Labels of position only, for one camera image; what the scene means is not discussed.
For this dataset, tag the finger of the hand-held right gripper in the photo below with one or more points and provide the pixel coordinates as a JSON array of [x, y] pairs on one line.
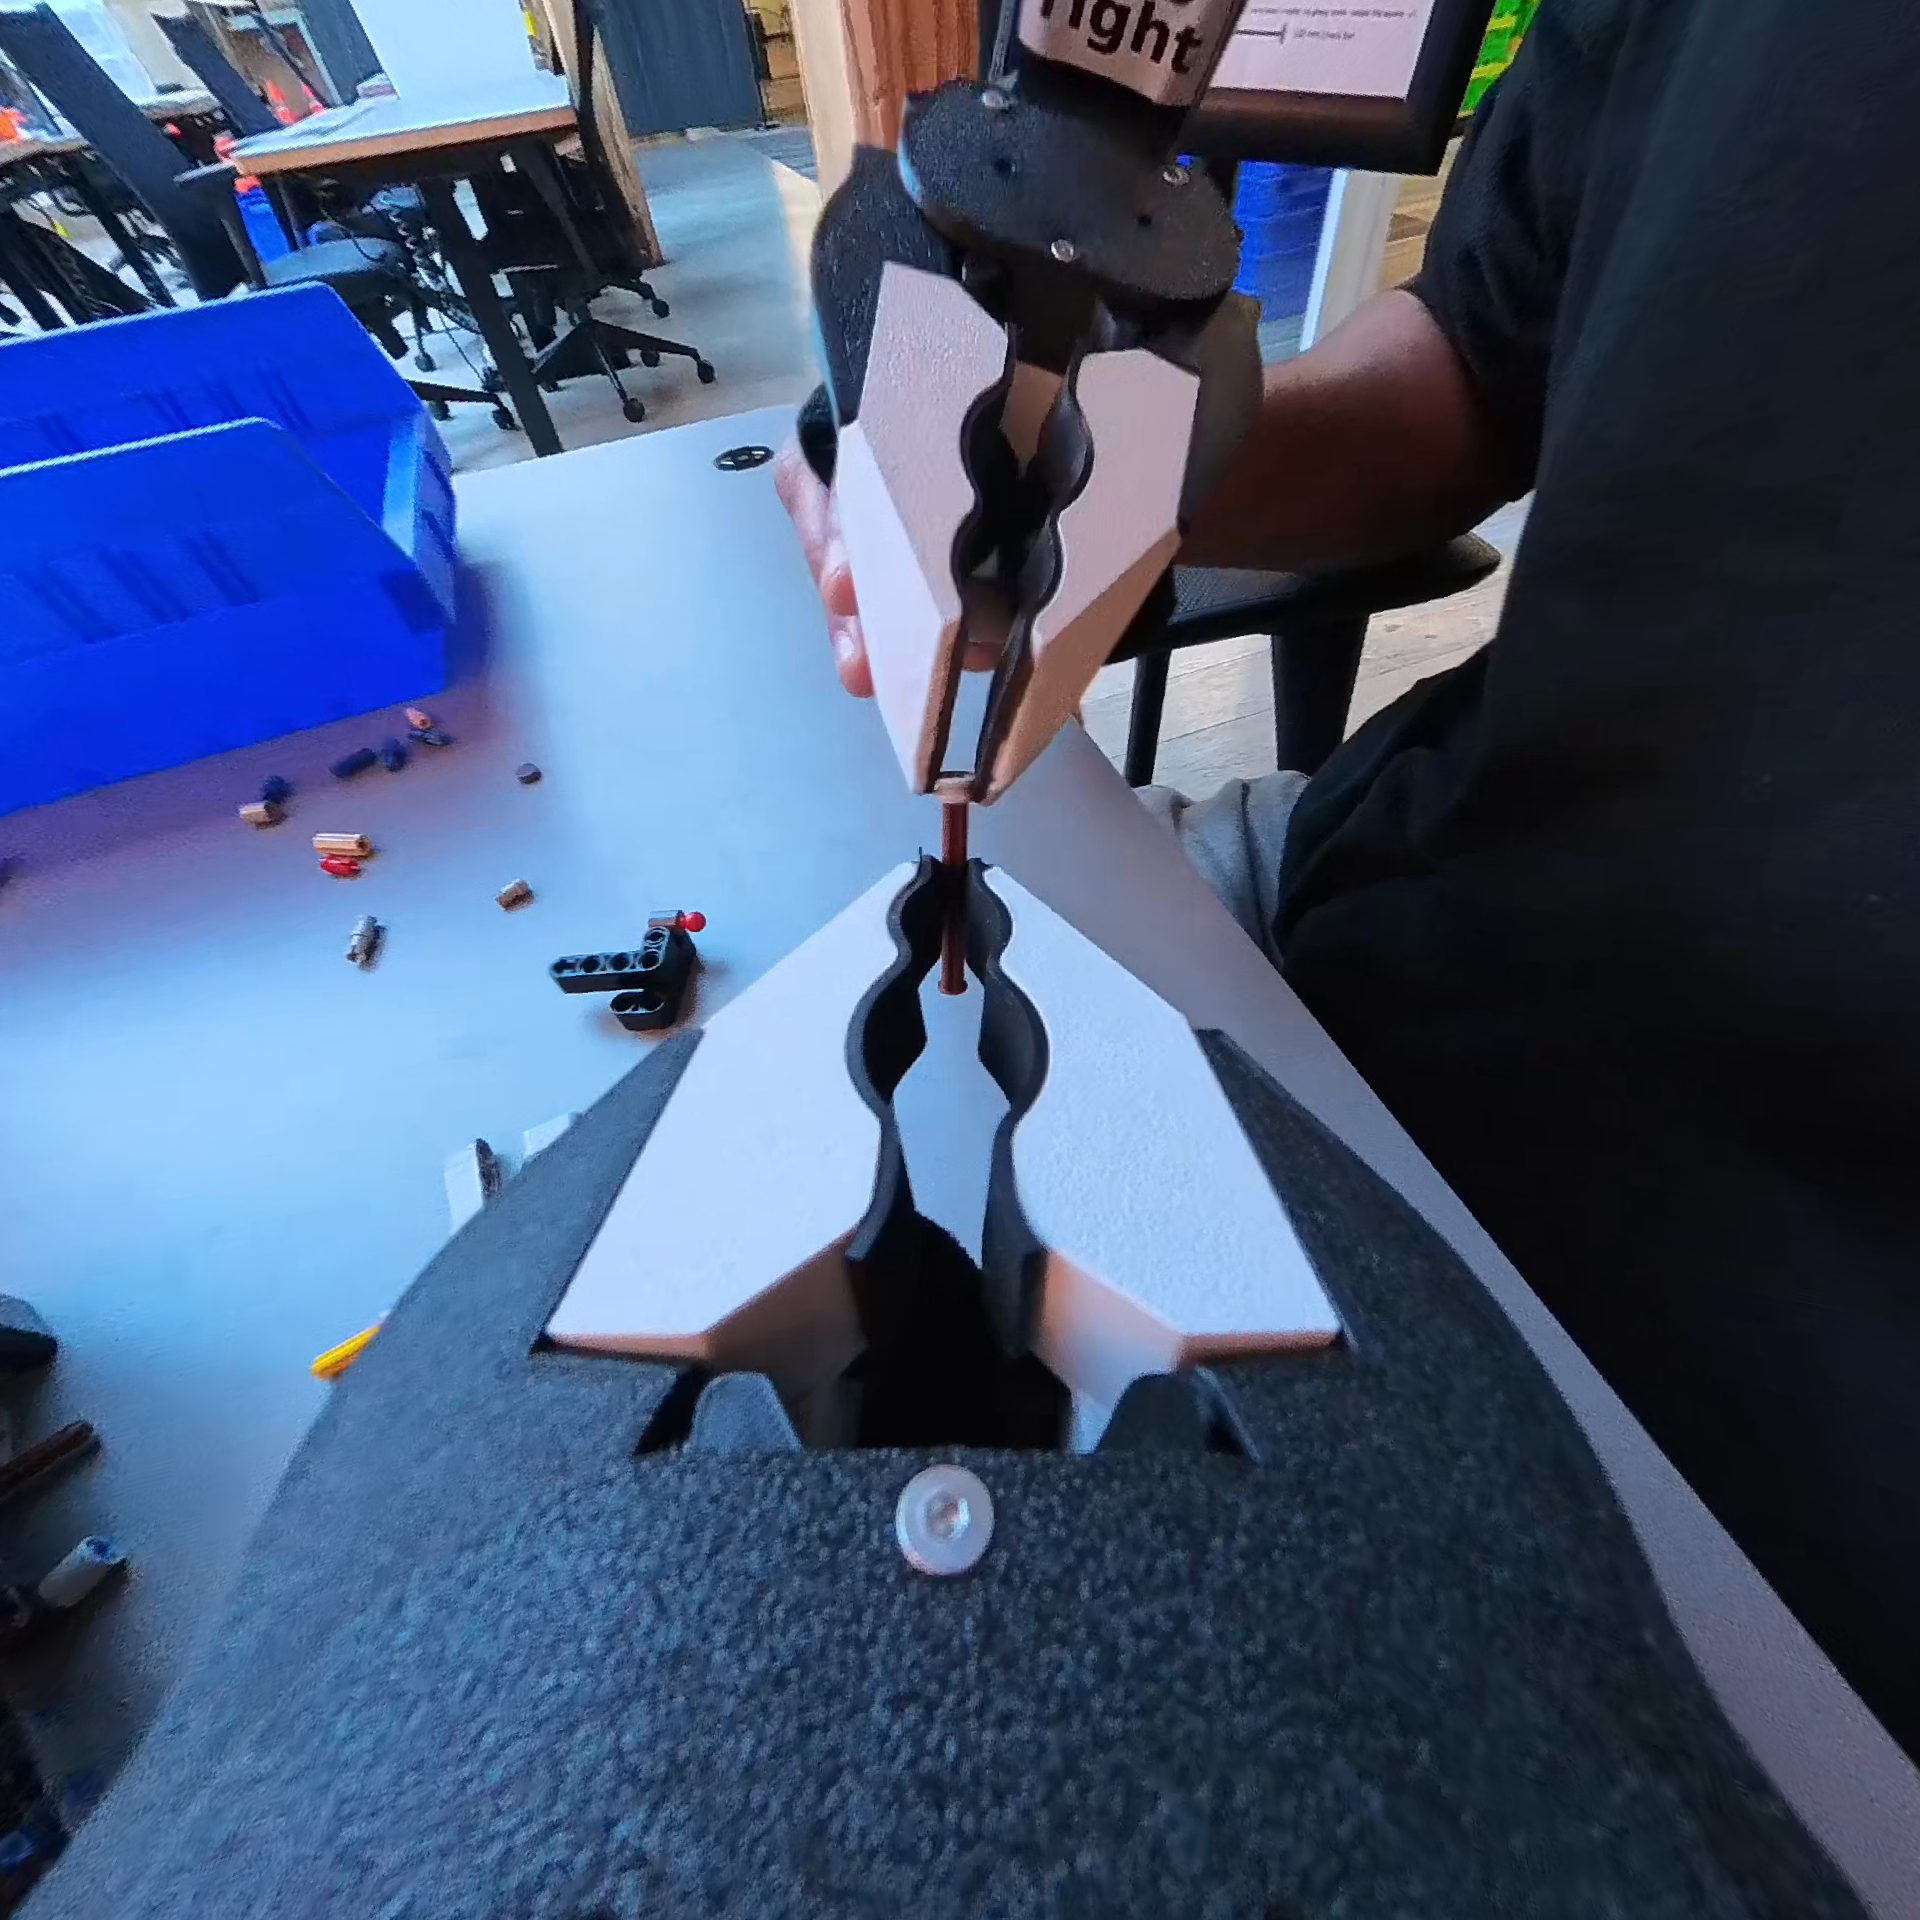
[[1125, 508], [901, 480]]

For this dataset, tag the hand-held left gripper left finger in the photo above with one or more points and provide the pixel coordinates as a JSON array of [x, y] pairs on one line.
[[735, 1183]]

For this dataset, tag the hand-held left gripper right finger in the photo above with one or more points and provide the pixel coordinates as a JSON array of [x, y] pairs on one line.
[[1155, 1183]]

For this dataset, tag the black lego angle beam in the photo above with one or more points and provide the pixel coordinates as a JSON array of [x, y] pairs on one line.
[[631, 967]]

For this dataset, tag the brown lego axle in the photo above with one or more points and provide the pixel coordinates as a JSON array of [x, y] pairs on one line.
[[955, 901]]

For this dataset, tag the person's right forearm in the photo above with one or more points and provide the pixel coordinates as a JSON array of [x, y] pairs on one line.
[[1351, 434]]

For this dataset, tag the black lego wheel piece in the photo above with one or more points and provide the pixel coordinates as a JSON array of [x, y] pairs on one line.
[[745, 458]]

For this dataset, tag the small lego gear assembly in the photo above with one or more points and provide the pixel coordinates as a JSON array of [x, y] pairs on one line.
[[469, 1183]]

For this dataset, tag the scattered small lego pins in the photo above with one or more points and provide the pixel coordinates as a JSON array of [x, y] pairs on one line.
[[342, 843]]

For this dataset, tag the white lego truck model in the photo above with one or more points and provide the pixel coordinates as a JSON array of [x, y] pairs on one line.
[[44, 1464]]

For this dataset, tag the person's right hand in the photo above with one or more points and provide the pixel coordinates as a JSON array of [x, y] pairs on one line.
[[825, 584]]

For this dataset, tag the black mesh chair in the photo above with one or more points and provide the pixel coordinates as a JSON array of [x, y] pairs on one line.
[[1304, 578]]

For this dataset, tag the grey trousers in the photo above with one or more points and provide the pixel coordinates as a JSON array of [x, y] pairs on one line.
[[1231, 854]]

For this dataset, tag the black office chair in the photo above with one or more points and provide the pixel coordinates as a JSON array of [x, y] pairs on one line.
[[602, 324]]

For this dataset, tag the black framed sign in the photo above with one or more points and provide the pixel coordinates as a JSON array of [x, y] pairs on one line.
[[1442, 88]]

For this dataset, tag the black shirt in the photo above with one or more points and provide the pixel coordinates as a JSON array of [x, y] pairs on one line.
[[1651, 750]]

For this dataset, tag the background desk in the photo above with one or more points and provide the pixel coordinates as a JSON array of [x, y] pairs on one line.
[[404, 134]]

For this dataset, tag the blue plastic bin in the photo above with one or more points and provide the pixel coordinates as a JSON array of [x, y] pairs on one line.
[[196, 600]]

